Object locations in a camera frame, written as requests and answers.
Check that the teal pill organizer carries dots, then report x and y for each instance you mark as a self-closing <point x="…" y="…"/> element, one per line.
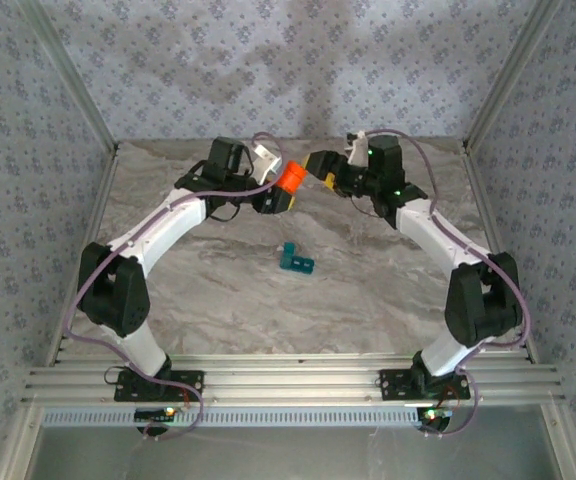
<point x="298" y="264"/>

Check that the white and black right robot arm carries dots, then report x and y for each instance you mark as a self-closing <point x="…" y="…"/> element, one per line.
<point x="433" y="230"/>

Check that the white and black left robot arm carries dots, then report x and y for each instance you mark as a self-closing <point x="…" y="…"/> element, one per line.
<point x="168" y="225"/>

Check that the small circuit board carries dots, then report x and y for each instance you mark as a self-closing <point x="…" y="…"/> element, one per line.
<point x="155" y="414"/>
<point x="435" y="414"/>

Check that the grey metal panel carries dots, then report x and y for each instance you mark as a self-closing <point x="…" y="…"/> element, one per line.
<point x="293" y="455"/>

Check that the aluminium corner post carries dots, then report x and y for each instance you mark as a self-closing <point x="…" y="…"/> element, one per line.
<point x="510" y="75"/>
<point x="72" y="75"/>

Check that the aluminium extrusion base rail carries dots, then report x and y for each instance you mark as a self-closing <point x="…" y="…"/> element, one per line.
<point x="293" y="382"/>

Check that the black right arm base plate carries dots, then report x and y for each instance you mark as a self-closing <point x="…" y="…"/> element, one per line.
<point x="393" y="385"/>

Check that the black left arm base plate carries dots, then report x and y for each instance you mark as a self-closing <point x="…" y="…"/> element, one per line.
<point x="128" y="395"/>

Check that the aluminium frame leg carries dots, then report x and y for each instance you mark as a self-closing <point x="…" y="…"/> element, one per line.
<point x="20" y="450"/>
<point x="565" y="450"/>

